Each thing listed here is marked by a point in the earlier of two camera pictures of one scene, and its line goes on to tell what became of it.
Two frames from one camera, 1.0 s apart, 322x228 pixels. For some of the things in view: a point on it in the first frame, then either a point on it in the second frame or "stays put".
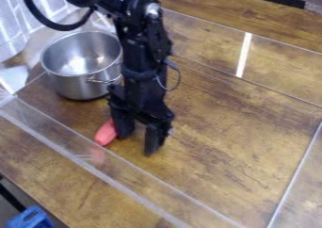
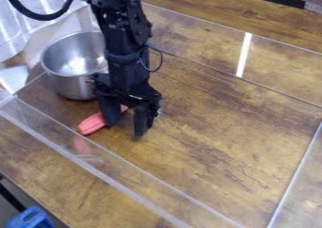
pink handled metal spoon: [106, 133] to [95, 122]
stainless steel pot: [83, 63] stays put
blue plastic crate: [32, 217] stays put
